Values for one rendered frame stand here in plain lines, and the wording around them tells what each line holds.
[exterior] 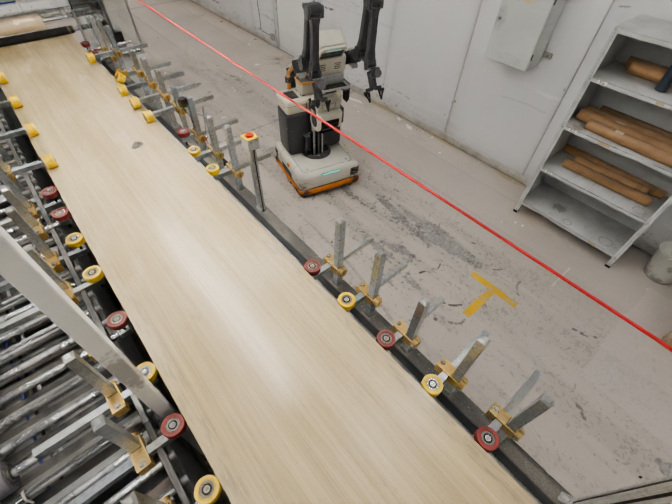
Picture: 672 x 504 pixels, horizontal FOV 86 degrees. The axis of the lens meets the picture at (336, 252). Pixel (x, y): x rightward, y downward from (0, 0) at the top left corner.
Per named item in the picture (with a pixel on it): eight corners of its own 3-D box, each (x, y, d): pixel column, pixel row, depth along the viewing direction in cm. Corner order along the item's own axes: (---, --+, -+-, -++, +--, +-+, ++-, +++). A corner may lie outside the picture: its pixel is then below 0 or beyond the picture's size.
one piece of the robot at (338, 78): (310, 102, 284) (310, 74, 268) (341, 95, 293) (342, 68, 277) (319, 111, 275) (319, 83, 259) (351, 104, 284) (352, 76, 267)
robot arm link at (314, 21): (320, 2, 215) (303, 4, 211) (325, 6, 212) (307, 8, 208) (319, 75, 248) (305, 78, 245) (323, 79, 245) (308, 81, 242)
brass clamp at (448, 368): (441, 360, 157) (444, 355, 153) (467, 384, 151) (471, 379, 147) (432, 369, 154) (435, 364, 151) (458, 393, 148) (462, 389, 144)
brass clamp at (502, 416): (492, 404, 144) (496, 400, 140) (522, 432, 138) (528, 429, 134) (483, 415, 141) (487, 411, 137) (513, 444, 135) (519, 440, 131)
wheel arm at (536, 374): (532, 371, 153) (536, 367, 150) (539, 377, 152) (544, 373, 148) (471, 444, 134) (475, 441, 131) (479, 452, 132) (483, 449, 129)
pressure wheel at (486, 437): (492, 446, 135) (504, 438, 126) (481, 462, 131) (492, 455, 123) (474, 429, 139) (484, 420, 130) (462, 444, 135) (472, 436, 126)
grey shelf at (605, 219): (536, 191, 361) (640, 13, 243) (630, 243, 318) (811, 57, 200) (512, 210, 341) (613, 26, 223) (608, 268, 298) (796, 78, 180)
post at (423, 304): (403, 349, 177) (424, 294, 141) (408, 354, 175) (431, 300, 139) (398, 353, 175) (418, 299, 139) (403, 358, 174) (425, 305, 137)
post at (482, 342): (446, 384, 161) (483, 332, 125) (453, 390, 159) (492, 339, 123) (441, 389, 159) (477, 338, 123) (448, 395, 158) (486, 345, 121)
